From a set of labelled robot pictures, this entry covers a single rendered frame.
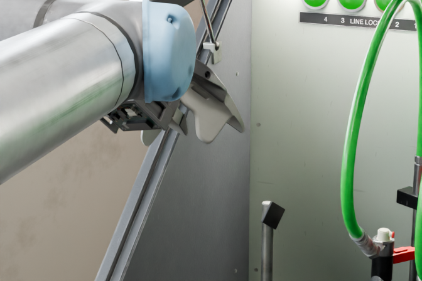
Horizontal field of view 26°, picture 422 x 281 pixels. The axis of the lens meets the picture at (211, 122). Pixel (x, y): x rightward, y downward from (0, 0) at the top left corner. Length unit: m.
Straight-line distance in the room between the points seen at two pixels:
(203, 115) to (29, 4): 0.27
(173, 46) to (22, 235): 2.56
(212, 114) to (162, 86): 0.27
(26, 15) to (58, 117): 0.18
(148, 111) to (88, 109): 0.28
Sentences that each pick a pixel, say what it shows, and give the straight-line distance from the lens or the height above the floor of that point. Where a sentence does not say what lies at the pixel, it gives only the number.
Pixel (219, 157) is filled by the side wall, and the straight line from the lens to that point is 1.46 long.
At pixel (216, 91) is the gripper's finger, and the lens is 0.92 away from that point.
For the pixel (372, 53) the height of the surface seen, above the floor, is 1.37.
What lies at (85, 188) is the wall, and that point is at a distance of 3.39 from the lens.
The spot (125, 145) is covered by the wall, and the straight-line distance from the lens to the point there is 3.53.
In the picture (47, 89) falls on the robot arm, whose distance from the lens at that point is 0.54.
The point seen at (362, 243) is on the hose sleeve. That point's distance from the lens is 1.11.
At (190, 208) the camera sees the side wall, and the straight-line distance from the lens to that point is 1.39.
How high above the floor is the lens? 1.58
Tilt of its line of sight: 16 degrees down
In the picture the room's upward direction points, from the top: straight up
